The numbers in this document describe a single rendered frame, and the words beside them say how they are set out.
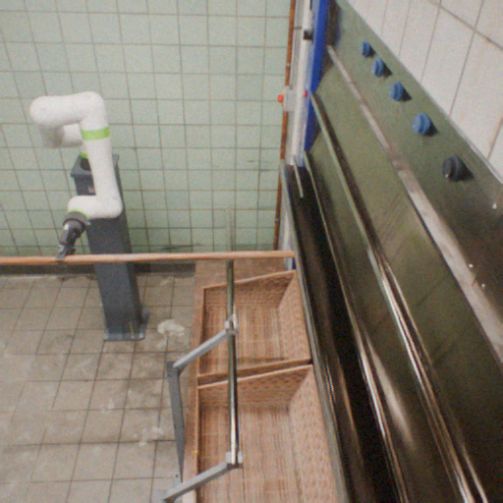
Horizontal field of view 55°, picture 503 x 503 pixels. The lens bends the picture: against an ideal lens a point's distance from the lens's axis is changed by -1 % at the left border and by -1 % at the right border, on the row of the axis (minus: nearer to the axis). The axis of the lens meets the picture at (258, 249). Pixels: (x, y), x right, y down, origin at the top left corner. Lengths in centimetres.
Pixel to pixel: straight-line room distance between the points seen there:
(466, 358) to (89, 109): 166
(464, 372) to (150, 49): 242
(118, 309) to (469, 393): 252
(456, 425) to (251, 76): 237
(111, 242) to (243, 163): 97
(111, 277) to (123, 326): 41
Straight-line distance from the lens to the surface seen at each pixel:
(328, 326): 141
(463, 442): 87
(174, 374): 190
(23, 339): 348
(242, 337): 244
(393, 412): 117
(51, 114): 209
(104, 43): 294
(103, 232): 275
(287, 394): 216
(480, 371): 85
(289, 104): 262
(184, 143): 309
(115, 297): 306
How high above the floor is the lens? 243
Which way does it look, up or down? 39 degrees down
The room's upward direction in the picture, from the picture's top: 3 degrees clockwise
